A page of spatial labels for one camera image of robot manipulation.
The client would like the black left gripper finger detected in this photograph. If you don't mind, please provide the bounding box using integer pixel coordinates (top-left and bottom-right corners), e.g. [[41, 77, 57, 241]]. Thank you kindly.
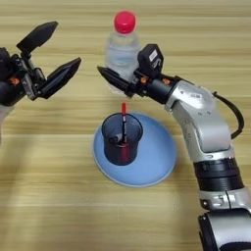
[[40, 57, 82, 100], [16, 21, 60, 55]]

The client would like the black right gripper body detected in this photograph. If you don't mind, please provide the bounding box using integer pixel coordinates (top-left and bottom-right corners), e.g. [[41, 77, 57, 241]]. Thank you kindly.
[[126, 70, 181, 106]]

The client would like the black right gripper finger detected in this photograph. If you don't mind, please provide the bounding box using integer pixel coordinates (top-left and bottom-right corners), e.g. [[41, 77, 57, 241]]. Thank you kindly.
[[96, 66, 134, 98]]

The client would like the red capped black marker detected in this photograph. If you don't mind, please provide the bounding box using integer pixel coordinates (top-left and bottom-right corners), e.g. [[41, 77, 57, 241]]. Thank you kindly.
[[121, 102, 128, 145]]

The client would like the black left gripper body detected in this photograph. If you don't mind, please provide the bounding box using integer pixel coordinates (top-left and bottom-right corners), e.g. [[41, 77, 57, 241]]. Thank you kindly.
[[0, 47, 47, 108]]

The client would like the black mesh pen cup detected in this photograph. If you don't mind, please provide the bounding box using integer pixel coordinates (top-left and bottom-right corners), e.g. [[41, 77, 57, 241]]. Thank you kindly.
[[101, 112, 144, 167]]

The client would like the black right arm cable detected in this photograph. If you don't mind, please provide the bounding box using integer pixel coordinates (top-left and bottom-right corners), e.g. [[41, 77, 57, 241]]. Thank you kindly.
[[212, 91, 246, 140]]

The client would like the blue round plate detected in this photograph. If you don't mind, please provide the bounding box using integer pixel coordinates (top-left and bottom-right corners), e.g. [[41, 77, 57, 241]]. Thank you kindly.
[[92, 112, 178, 188]]

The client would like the clear water bottle red cap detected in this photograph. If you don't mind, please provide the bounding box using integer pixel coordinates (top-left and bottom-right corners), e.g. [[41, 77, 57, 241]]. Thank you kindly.
[[104, 10, 142, 96]]

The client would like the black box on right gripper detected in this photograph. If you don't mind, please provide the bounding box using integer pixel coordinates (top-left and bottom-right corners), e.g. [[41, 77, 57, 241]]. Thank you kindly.
[[136, 42, 165, 80]]

